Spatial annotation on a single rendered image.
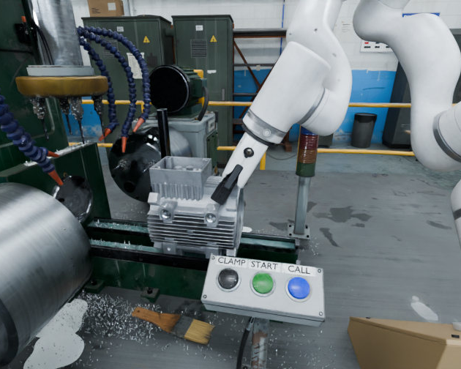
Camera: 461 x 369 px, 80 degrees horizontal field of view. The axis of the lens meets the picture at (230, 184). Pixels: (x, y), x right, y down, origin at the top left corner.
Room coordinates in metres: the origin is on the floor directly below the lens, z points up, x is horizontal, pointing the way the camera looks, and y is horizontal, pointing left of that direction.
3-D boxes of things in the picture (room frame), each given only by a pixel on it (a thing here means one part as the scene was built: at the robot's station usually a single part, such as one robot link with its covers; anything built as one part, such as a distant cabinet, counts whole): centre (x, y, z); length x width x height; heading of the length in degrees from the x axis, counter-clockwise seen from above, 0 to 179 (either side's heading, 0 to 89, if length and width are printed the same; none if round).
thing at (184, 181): (0.61, 0.11, 1.11); 0.12 x 0.11 x 0.07; 80
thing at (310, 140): (0.85, -0.25, 1.14); 0.06 x 0.06 x 0.04
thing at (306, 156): (0.85, -0.25, 1.10); 0.06 x 0.06 x 0.04
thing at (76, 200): (0.67, 0.43, 1.01); 0.15 x 0.02 x 0.15; 169
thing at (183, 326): (0.46, 0.14, 0.80); 0.21 x 0.05 x 0.01; 71
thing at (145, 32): (4.10, 1.33, 0.99); 1.02 x 0.49 x 1.98; 84
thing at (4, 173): (0.69, 0.49, 0.97); 0.30 x 0.11 x 0.34; 169
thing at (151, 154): (0.98, 0.28, 1.04); 0.41 x 0.25 x 0.25; 169
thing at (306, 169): (0.85, -0.25, 1.05); 0.06 x 0.06 x 0.04
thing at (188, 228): (0.61, 0.07, 1.01); 0.20 x 0.19 x 0.19; 80
